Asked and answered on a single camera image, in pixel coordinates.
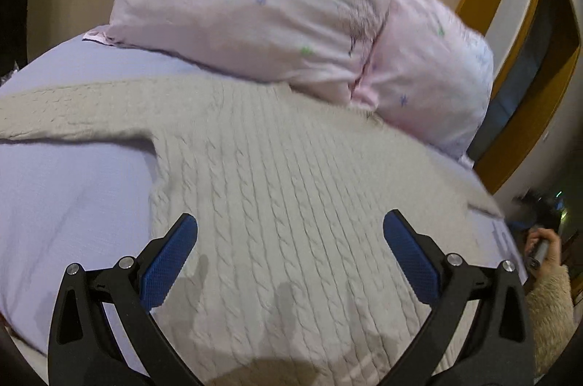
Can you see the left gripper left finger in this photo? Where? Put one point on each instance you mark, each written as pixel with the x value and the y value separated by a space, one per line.
pixel 102 331

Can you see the lavender bed sheet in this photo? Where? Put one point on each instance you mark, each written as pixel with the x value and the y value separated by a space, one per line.
pixel 61 202

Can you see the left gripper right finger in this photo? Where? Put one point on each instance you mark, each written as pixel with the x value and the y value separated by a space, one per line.
pixel 478 330

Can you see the person's right hand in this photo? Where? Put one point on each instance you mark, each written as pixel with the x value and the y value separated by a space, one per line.
pixel 553 259

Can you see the wooden framed window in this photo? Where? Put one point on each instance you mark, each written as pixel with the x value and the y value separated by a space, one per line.
pixel 535 116

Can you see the grey right gripper handle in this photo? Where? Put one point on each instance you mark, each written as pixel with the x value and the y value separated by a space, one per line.
pixel 536 257

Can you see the pink floral pillow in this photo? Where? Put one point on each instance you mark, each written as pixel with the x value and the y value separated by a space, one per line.
pixel 317 46
pixel 428 74

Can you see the pink floral pillow right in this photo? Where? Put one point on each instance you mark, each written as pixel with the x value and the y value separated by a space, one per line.
pixel 428 74

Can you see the pink floral pillow left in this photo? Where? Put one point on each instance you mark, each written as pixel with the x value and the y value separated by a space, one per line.
pixel 317 46

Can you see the beige cable-knit sweater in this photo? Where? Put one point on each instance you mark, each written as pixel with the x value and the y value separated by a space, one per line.
pixel 291 280

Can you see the fuzzy beige right sleeve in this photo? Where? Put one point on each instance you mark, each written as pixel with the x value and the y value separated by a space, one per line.
pixel 551 312

